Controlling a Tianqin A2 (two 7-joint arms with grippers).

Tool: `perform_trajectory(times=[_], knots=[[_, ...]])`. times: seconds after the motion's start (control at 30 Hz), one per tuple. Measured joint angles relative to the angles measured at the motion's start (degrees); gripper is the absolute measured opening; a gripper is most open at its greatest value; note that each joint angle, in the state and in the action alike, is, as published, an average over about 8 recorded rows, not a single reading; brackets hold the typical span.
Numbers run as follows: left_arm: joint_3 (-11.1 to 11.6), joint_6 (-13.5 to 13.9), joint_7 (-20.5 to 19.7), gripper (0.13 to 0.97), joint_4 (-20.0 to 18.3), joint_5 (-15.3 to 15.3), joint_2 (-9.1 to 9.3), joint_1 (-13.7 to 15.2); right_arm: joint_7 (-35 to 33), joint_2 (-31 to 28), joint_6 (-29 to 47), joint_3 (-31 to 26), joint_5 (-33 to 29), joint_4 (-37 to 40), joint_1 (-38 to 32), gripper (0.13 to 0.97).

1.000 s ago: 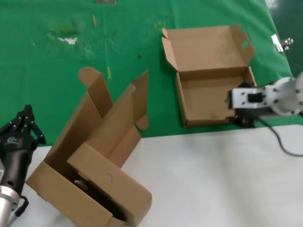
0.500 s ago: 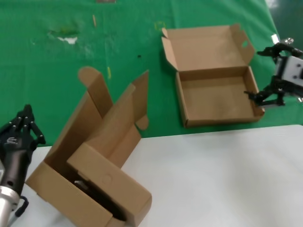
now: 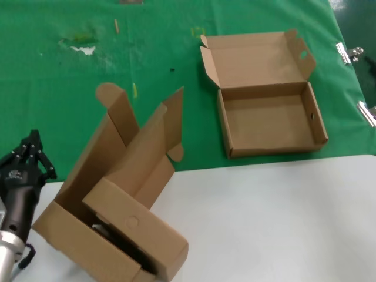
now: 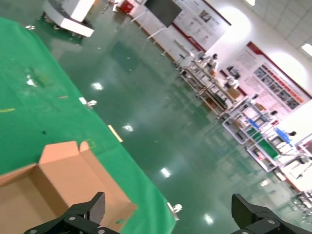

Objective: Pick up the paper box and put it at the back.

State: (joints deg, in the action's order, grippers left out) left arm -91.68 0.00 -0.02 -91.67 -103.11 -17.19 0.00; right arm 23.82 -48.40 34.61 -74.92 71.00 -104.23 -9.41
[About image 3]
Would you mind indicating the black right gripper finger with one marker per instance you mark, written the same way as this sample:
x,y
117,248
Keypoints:
x,y
372,65

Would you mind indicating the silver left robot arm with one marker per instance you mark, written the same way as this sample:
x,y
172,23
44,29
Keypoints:
x,y
7,255

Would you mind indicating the silver binder clip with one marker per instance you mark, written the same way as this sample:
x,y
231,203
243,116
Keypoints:
x,y
367,113
344,54

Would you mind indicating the green table cloth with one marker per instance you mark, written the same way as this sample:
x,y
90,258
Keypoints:
x,y
73,88

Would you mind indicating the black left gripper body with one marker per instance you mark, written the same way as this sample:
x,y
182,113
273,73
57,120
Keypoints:
x,y
19,194

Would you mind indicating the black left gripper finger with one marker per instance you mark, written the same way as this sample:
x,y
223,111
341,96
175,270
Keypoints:
x,y
42,160
20,154

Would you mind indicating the tan tape strip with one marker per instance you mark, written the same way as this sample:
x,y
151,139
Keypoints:
x,y
116,26

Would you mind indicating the large brown cardboard box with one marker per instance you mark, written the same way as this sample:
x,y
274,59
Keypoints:
x,y
88,164

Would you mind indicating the brown box with round hole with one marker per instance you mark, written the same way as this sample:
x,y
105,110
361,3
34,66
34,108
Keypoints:
x,y
264,123

